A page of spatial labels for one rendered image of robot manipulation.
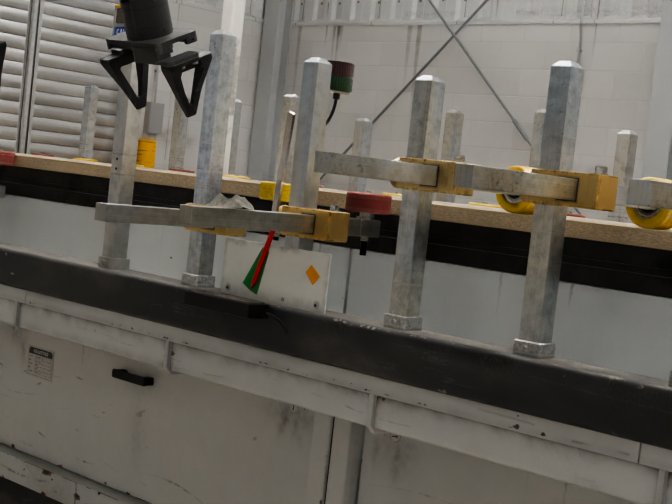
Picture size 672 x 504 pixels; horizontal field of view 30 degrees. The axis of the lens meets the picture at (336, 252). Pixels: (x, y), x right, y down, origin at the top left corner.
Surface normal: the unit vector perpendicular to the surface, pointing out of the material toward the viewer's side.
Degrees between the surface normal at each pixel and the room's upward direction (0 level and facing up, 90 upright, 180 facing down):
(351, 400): 90
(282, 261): 90
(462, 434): 90
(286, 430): 90
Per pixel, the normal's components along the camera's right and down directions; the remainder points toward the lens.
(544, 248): -0.68, -0.04
